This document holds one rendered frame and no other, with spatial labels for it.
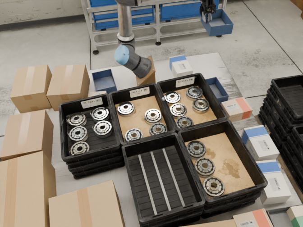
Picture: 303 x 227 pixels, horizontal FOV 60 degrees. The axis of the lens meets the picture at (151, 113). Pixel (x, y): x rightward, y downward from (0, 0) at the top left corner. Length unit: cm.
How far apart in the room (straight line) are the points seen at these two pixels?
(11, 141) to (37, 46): 247
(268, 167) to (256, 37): 257
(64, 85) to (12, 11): 268
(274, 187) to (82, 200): 93
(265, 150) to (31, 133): 132
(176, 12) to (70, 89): 199
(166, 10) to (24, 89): 204
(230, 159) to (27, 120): 119
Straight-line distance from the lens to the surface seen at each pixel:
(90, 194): 128
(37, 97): 190
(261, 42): 379
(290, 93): 240
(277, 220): 151
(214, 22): 193
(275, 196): 146
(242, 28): 400
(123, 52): 173
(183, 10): 342
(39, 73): 202
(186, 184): 134
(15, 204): 140
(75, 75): 190
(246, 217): 139
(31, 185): 141
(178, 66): 196
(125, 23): 174
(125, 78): 203
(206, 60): 219
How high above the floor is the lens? 204
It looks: 50 degrees down
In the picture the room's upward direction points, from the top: 4 degrees counter-clockwise
